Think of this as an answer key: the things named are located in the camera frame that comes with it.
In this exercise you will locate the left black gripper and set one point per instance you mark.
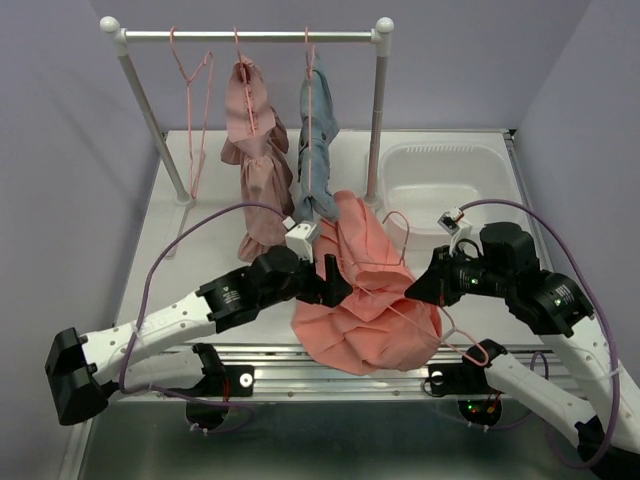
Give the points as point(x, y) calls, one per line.
point(329, 291)

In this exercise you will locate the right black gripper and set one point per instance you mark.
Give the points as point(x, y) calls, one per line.
point(436, 284)

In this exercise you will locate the coral pink skirt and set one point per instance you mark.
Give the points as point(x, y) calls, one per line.
point(376, 327)

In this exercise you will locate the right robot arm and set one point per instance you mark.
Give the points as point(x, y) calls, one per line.
point(602, 424)

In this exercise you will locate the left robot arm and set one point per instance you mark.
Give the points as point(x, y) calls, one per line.
point(84, 370)

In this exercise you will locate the dusty pink ruffled skirt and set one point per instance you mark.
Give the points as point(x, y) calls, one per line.
point(265, 176)

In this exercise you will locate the pink hanger with dusty skirt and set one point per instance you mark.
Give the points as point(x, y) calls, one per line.
point(246, 83)

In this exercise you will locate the pink hanger with blue garment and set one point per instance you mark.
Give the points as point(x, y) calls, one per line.
point(310, 56)

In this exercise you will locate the translucent white plastic bin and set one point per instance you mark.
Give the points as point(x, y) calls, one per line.
point(423, 180)

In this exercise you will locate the blue denim garment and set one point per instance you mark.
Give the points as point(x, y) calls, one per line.
point(321, 200)

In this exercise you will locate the white clothes rack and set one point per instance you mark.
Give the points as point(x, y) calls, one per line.
point(186, 191)

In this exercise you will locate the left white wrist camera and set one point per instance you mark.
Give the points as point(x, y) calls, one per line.
point(300, 237)

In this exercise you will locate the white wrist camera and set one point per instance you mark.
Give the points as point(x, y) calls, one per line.
point(453, 223)
point(300, 237)

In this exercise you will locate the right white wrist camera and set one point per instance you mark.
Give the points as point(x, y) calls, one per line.
point(453, 223)

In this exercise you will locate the aluminium mounting rail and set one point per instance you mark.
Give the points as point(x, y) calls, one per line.
point(285, 373)

